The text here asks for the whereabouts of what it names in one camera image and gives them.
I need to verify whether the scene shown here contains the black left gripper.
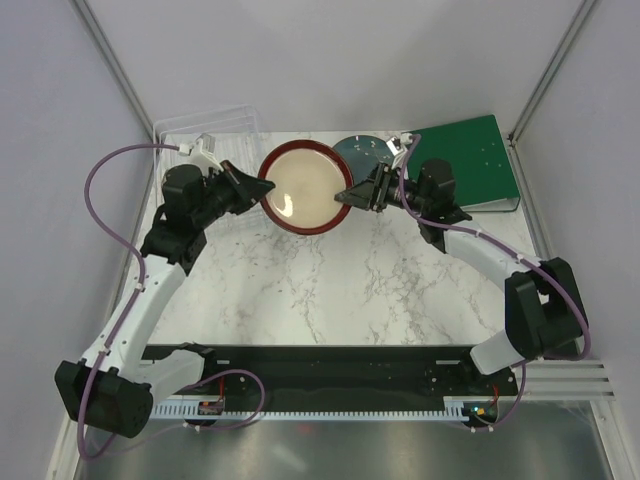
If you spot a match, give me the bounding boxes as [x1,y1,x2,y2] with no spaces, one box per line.
[192,159,273,229]

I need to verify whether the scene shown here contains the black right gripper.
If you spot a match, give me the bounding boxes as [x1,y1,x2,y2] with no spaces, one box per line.
[335,161,430,215]

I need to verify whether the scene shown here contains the dark teal patterned plate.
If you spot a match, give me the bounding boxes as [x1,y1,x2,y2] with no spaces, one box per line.
[333,134,396,184]

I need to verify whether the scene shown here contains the red rimmed beige plate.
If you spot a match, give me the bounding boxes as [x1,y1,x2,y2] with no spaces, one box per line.
[258,139,354,236]

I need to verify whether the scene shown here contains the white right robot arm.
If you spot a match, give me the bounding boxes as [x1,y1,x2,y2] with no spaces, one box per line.
[335,159,591,394]

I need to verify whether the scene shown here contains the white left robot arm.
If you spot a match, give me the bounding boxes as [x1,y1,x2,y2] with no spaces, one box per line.
[54,161,275,438]

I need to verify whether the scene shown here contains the green binder board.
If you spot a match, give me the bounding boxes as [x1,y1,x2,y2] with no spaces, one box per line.
[408,114,520,213]

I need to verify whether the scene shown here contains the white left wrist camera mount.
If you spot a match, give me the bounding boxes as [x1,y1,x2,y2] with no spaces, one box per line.
[178,134,222,176]

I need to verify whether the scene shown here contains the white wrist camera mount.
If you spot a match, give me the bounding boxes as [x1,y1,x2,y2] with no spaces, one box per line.
[178,134,222,176]
[386,132,412,169]

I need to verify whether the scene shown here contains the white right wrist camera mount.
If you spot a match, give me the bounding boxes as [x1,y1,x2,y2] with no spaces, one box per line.
[386,132,412,169]

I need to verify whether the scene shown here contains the clear wire dish rack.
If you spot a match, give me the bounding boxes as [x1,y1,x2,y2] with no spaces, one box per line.
[150,105,268,234]

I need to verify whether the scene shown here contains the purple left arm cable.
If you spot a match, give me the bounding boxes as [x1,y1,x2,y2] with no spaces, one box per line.
[74,142,265,461]

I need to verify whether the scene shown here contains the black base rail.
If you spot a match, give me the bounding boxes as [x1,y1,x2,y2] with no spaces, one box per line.
[192,345,518,414]

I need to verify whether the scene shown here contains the left aluminium frame post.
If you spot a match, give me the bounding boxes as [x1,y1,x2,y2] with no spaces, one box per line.
[69,0,156,140]

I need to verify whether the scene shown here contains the aluminium frame post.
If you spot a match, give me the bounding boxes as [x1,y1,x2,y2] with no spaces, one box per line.
[69,0,156,140]
[507,0,601,148]

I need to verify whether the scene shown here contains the white slotted cable duct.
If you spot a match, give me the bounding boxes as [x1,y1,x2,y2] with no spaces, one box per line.
[150,397,225,420]

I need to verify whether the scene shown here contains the right aluminium frame post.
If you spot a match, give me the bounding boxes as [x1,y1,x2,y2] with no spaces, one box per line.
[507,0,601,148]

